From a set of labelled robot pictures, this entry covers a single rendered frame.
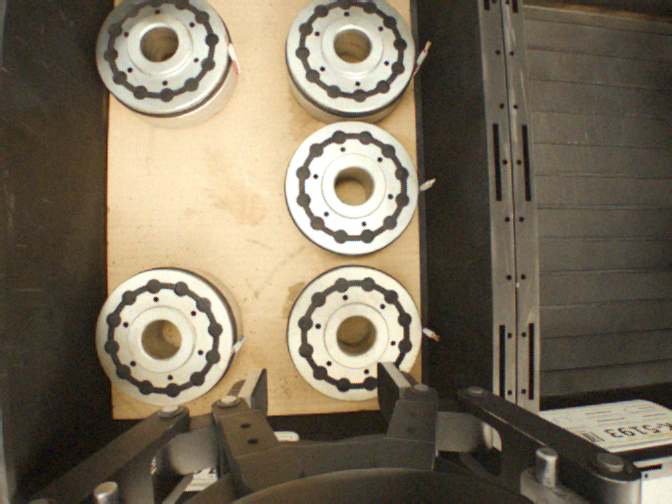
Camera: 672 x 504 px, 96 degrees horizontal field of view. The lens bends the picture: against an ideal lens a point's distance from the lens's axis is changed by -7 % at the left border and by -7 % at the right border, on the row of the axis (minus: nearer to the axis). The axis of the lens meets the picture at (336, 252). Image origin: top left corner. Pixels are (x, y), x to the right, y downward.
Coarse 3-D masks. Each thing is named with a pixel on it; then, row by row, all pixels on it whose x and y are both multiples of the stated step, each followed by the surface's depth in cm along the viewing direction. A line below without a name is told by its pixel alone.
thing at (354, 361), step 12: (336, 312) 24; (348, 312) 24; (360, 312) 24; (372, 312) 24; (336, 324) 24; (372, 324) 24; (384, 324) 24; (324, 336) 24; (336, 336) 24; (384, 336) 24; (336, 348) 24; (372, 348) 24; (384, 348) 24; (336, 360) 24; (348, 360) 24; (360, 360) 24; (372, 360) 24
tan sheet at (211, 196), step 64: (256, 0) 27; (384, 0) 28; (256, 64) 27; (128, 128) 26; (192, 128) 27; (256, 128) 27; (384, 128) 28; (128, 192) 26; (192, 192) 27; (256, 192) 27; (128, 256) 26; (192, 256) 27; (256, 256) 27; (320, 256) 27; (384, 256) 28; (256, 320) 27
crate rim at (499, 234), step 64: (0, 0) 16; (0, 64) 16; (0, 128) 16; (0, 192) 17; (0, 256) 17; (512, 256) 18; (0, 320) 16; (512, 320) 18; (0, 384) 16; (512, 384) 18; (0, 448) 16
